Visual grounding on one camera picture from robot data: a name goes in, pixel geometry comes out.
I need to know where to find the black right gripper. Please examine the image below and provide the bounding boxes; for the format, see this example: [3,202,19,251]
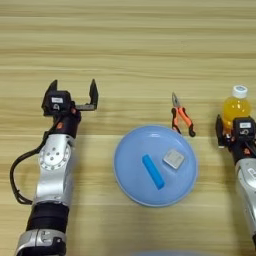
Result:
[214,114,256,164]

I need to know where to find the blue rectangular bar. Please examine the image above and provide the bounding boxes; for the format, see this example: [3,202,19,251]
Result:
[141,153,166,190]

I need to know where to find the orange black handled pliers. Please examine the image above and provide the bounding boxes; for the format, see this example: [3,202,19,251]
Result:
[170,92,197,138]

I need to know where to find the round blue plate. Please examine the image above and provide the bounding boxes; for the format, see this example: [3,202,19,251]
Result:
[113,124,199,208]

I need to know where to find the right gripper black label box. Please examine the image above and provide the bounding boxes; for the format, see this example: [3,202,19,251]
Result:
[232,116,256,138]

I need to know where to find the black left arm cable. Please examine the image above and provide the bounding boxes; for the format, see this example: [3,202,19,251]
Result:
[9,128,56,205]

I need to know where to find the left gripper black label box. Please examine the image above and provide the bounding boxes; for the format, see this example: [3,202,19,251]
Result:
[44,90,73,116]

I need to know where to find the small silver square block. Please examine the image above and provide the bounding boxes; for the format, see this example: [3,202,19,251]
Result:
[162,147,185,170]

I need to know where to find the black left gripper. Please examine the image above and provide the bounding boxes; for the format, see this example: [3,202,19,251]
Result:
[41,78,99,139]

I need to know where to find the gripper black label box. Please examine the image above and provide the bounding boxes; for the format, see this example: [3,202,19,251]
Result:
[232,116,256,138]
[44,90,73,116]

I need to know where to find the orange juice bottle white cap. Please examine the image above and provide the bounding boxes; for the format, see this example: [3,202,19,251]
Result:
[221,84,253,134]

